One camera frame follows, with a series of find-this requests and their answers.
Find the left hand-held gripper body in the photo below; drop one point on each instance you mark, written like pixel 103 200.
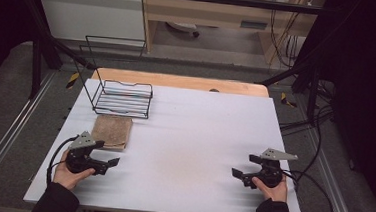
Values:
pixel 78 160

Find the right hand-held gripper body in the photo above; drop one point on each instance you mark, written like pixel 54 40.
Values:
pixel 270 173

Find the brown cloth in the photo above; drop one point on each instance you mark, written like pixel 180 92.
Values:
pixel 112 131

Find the person's right hand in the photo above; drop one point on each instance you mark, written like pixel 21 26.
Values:
pixel 275 191

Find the person's left hand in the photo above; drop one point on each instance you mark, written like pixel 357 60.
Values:
pixel 67 177

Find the yellow black tape strip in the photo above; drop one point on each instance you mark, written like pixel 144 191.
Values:
pixel 287 100
pixel 73 80

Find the light wooden board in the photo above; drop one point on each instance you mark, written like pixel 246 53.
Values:
pixel 177 81

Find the white cabinet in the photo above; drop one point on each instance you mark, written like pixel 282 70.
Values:
pixel 89 12

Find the black curtain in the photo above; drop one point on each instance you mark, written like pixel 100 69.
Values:
pixel 368 82
pixel 2 16

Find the white chair base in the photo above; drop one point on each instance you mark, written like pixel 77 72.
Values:
pixel 183 27

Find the wooden desk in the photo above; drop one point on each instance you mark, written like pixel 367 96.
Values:
pixel 209 12

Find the aluminium rail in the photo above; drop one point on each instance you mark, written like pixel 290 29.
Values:
pixel 334 183
pixel 10 127

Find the black frame leg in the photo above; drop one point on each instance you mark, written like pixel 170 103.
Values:
pixel 298 72
pixel 42 39

